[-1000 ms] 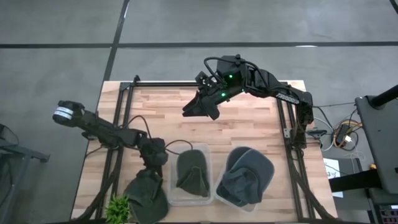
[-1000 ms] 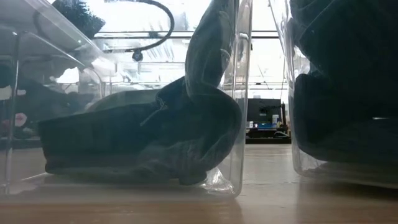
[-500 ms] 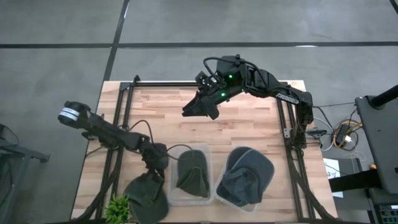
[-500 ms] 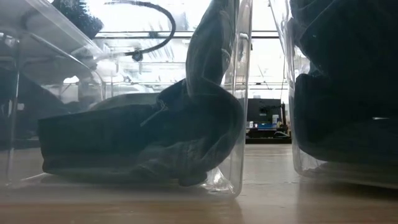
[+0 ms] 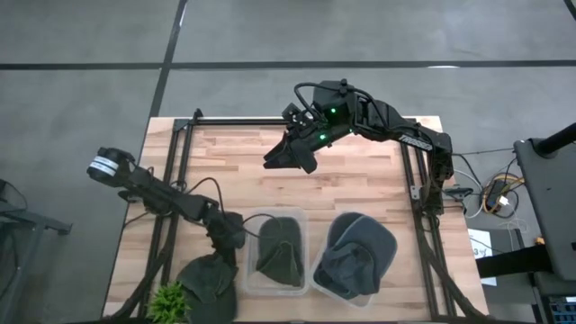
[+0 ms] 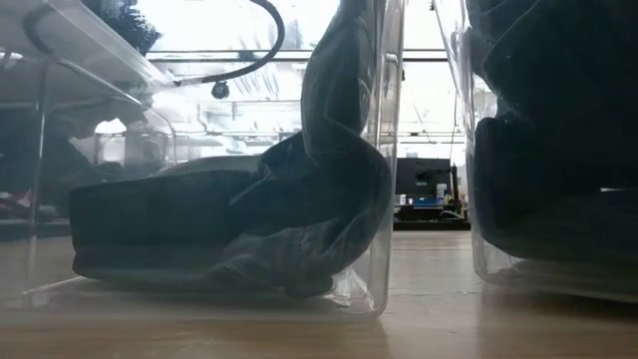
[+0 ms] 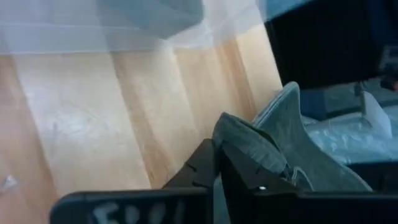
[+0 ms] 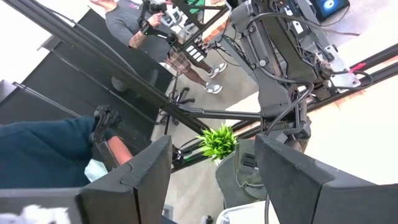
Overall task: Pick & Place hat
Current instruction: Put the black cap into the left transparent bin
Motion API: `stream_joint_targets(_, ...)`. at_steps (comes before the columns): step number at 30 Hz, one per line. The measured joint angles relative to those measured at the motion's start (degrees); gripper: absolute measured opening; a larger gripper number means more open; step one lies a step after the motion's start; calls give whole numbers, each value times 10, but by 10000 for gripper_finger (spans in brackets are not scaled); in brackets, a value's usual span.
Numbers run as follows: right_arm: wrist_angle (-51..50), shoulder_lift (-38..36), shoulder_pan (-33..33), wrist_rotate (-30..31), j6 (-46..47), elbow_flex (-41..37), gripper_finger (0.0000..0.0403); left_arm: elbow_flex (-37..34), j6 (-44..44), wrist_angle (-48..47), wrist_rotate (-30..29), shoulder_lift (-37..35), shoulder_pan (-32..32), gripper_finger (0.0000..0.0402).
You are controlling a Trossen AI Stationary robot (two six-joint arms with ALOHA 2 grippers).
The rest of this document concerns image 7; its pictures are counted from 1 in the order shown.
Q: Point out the green cap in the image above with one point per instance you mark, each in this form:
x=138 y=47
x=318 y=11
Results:
x=295 y=146

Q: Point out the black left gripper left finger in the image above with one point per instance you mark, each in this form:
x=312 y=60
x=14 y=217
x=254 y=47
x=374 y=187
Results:
x=140 y=207

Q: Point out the clear plastic container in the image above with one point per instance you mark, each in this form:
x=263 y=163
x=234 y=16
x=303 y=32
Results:
x=62 y=34

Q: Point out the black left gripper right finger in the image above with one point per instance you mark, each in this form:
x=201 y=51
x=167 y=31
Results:
x=280 y=207

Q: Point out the large black box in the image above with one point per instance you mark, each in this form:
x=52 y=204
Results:
x=326 y=43

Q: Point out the clear plastic wrapped bundle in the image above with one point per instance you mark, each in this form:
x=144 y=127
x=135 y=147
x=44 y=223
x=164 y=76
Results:
x=348 y=137

